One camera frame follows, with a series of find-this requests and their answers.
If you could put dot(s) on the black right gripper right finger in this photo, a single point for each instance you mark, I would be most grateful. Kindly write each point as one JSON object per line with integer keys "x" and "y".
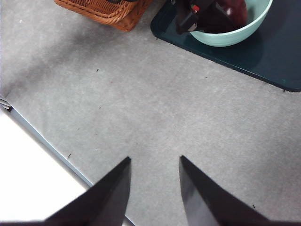
{"x": 207, "y": 202}

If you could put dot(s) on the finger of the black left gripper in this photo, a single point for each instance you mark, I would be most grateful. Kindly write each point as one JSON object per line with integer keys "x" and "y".
{"x": 214, "y": 21}

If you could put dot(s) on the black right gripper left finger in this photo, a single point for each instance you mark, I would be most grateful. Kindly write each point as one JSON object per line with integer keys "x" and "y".
{"x": 105, "y": 200}

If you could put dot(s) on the teal ribbed bowl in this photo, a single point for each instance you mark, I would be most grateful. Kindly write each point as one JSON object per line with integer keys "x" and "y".
{"x": 225, "y": 38}

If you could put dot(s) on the dark red plum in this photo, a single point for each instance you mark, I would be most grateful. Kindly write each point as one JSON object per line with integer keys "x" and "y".
{"x": 237, "y": 11}

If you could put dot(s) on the dark rectangular tray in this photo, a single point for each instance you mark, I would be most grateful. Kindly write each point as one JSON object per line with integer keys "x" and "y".
{"x": 270, "y": 54}

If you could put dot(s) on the brown wicker basket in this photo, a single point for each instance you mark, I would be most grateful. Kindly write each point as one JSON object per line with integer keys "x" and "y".
{"x": 105, "y": 11}

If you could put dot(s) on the grey table edge fitting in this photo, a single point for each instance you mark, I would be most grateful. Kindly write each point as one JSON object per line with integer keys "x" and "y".
{"x": 5, "y": 103}

